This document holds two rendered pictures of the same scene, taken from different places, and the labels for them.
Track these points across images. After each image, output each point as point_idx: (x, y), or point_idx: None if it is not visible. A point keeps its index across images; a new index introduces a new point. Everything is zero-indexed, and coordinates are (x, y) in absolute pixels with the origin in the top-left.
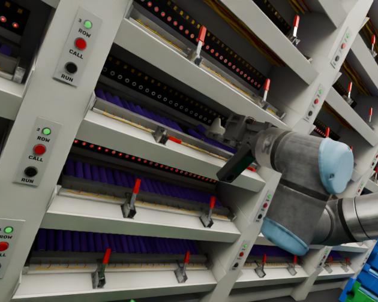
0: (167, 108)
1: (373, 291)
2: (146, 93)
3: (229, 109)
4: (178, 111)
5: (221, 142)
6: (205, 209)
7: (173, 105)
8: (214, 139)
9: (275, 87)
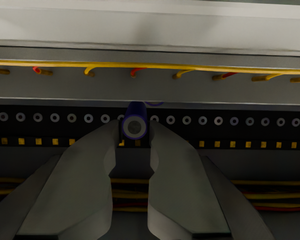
0: (223, 104)
1: None
2: (278, 115)
3: (41, 152)
4: (190, 108)
5: (104, 161)
6: None
7: (206, 115)
8: (114, 129)
9: None
